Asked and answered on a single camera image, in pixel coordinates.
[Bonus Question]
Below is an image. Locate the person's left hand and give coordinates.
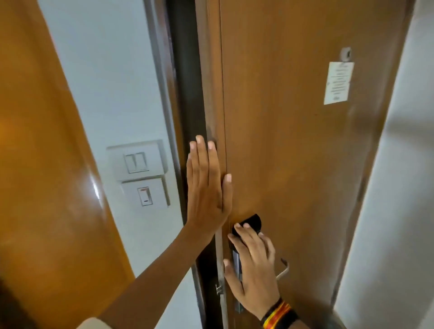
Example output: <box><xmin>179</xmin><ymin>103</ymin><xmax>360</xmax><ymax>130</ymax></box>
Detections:
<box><xmin>186</xmin><ymin>135</ymin><xmax>234</xmax><ymax>236</ymax></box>

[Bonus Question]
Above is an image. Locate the person's right hand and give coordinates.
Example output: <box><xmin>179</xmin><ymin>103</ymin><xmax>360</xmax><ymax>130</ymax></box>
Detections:
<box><xmin>223</xmin><ymin>223</ymin><xmax>282</xmax><ymax>321</ymax></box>

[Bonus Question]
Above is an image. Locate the brown wooden door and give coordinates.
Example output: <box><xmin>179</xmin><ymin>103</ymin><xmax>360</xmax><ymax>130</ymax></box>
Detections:
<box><xmin>195</xmin><ymin>0</ymin><xmax>417</xmax><ymax>329</ymax></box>

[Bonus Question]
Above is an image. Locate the person's left forearm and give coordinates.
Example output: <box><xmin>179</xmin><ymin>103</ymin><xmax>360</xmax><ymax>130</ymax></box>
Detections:
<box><xmin>98</xmin><ymin>220</ymin><xmax>222</xmax><ymax>329</ymax></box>

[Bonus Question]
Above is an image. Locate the black electronic door lock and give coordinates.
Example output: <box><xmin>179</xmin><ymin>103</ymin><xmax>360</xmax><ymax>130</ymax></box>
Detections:
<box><xmin>231</xmin><ymin>214</ymin><xmax>262</xmax><ymax>314</ymax></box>

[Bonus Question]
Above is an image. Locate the striped black orange wristband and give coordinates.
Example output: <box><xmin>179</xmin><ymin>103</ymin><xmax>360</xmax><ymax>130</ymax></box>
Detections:
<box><xmin>260</xmin><ymin>297</ymin><xmax>300</xmax><ymax>329</ymax></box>

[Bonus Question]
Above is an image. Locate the white sleeve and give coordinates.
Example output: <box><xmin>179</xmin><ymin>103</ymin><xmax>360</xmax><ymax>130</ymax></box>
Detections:
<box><xmin>76</xmin><ymin>317</ymin><xmax>113</xmax><ymax>329</ymax></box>

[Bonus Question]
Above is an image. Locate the white paper notice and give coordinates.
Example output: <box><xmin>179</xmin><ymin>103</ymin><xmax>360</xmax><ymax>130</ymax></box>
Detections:
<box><xmin>323</xmin><ymin>61</ymin><xmax>355</xmax><ymax>106</ymax></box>

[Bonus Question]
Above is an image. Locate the glossy orange wooden panel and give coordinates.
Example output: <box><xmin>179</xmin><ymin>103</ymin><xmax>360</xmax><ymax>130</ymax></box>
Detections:
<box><xmin>0</xmin><ymin>0</ymin><xmax>136</xmax><ymax>329</ymax></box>

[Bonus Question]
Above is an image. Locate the silver door lever handle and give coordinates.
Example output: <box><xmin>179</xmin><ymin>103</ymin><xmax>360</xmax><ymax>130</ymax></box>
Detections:
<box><xmin>276</xmin><ymin>258</ymin><xmax>290</xmax><ymax>281</ymax></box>

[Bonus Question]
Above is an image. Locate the white double light switch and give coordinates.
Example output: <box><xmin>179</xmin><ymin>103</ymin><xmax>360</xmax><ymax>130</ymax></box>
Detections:
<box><xmin>106</xmin><ymin>140</ymin><xmax>169</xmax><ymax>182</ymax></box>

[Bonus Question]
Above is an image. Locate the white single light switch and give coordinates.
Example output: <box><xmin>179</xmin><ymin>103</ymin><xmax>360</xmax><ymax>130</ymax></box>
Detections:
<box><xmin>121</xmin><ymin>176</ymin><xmax>171</xmax><ymax>209</ymax></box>

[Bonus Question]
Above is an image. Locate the dark door frame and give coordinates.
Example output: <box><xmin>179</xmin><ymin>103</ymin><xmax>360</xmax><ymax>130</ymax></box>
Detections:
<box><xmin>144</xmin><ymin>0</ymin><xmax>225</xmax><ymax>329</ymax></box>

